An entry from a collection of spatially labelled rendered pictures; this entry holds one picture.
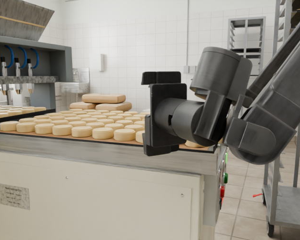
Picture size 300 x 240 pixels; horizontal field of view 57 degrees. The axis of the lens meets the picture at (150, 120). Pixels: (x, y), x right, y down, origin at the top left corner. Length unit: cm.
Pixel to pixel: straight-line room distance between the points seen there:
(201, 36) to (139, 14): 126
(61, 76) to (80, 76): 474
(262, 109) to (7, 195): 75
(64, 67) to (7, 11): 32
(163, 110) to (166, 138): 6
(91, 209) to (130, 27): 494
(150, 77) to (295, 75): 21
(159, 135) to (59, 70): 94
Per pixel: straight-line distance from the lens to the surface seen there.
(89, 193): 74
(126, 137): 63
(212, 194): 68
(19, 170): 86
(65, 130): 72
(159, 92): 44
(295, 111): 37
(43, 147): 80
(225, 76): 37
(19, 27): 122
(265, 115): 36
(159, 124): 43
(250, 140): 34
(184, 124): 36
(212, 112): 36
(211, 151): 56
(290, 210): 219
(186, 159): 62
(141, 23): 544
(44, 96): 140
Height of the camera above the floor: 105
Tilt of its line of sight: 9 degrees down
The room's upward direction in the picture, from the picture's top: straight up
